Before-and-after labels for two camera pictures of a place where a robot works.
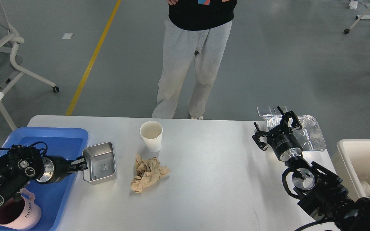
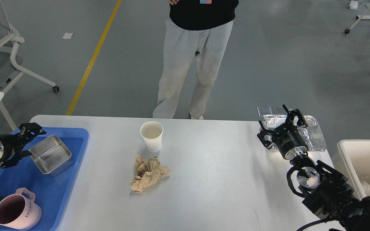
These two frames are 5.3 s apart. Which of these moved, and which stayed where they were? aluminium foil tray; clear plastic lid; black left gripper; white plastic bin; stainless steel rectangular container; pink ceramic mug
Moved: stainless steel rectangular container; black left gripper
Stayed: pink ceramic mug; clear plastic lid; white plastic bin; aluminium foil tray
